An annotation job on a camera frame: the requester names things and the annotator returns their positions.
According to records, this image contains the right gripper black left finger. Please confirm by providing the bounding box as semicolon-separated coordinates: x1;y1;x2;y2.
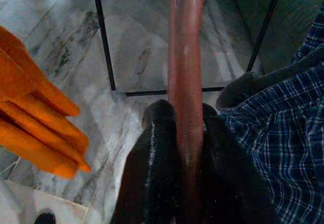
111;99;184;224

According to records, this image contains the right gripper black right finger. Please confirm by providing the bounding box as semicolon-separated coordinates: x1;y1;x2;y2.
199;102;275;224

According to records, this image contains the pink plastic hanger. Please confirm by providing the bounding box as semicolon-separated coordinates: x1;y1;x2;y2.
167;0;207;224

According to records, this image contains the orange garment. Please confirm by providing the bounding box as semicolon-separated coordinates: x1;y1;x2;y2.
0;25;92;180

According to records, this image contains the blue plaid shirt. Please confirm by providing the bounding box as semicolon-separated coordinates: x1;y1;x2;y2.
216;11;324;224

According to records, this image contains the black metal drying rack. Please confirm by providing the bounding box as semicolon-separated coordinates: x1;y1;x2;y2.
90;0;287;98

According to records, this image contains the grey green leather sofa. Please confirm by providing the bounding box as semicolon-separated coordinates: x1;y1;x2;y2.
237;0;324;75

